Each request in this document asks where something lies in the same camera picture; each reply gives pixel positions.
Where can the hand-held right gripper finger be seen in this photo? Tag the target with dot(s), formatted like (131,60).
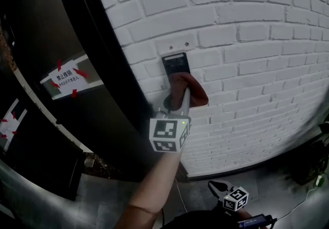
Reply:
(222,184)
(214,191)

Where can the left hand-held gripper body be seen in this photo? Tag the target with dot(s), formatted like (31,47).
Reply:
(164,130)

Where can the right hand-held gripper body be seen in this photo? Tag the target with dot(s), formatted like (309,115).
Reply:
(235,198)

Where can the dark red cloth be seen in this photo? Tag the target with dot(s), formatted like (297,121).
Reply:
(196,94)

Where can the black keypad device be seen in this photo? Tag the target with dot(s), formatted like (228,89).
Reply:
(177,63)

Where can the person's left forearm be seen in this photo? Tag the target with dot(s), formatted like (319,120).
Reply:
(156,187)

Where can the black device with blue screen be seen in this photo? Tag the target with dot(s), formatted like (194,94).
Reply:
(254,221)

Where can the person's dark clothing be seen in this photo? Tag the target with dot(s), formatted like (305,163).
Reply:
(195,221)

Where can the large paper notice red tape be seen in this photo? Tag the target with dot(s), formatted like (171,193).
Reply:
(66,79)

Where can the small paper notice red tape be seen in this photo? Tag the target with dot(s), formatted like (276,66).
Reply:
(9,125)

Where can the glass door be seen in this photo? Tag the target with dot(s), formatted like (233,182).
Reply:
(38,12)

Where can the black door frame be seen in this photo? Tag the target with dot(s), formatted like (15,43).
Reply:
(102,43)

